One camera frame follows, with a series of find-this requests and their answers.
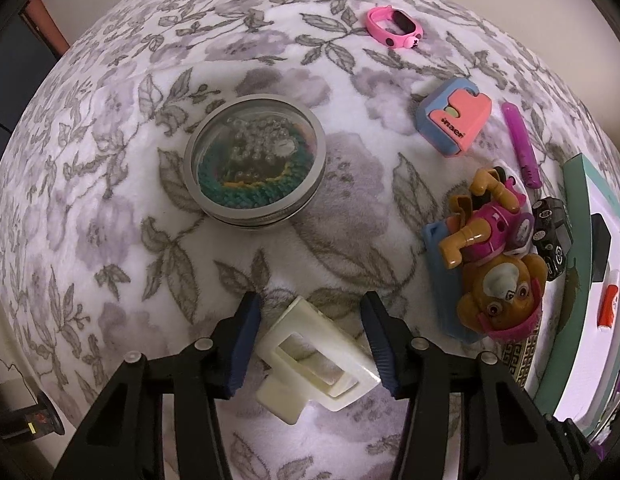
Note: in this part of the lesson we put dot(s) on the blue plastic piece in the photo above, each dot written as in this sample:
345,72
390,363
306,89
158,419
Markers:
434,246

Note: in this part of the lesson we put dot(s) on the pink and blue box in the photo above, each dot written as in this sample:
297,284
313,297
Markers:
459,115

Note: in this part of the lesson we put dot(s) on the white toy watch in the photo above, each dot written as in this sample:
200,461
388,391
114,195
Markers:
340,345

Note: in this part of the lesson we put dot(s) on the teal rimmed white tray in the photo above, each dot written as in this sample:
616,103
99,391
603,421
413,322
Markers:
574,310

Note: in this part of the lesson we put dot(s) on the brown dog toy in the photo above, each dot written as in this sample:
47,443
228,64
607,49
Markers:
494,290

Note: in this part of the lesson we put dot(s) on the black toy car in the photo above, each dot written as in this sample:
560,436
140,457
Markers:
554,240

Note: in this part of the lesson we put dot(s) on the orange and white bottle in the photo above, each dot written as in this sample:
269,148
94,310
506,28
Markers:
608,305

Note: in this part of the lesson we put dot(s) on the purple tube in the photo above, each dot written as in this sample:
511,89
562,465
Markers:
519,145

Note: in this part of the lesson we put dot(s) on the floral blanket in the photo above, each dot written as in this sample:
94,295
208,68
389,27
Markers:
115,210

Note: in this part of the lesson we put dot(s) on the brown wooden furniture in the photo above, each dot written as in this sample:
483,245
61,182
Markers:
47,25

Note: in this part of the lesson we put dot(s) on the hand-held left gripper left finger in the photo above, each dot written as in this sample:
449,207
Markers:
245,342

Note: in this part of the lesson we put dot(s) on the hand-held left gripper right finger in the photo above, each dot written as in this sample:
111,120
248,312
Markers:
382,347

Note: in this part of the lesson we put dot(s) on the black plug charger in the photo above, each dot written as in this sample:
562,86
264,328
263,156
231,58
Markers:
600,245

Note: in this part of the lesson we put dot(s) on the gold patterned box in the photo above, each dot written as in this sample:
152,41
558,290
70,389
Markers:
519,360

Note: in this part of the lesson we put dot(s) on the pink toy watch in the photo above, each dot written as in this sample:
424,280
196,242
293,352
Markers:
377,28

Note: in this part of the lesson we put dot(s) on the black cylinder object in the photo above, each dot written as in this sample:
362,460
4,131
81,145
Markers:
25,417

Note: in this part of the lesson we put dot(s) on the round tin with beads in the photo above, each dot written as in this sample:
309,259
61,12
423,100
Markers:
255,160

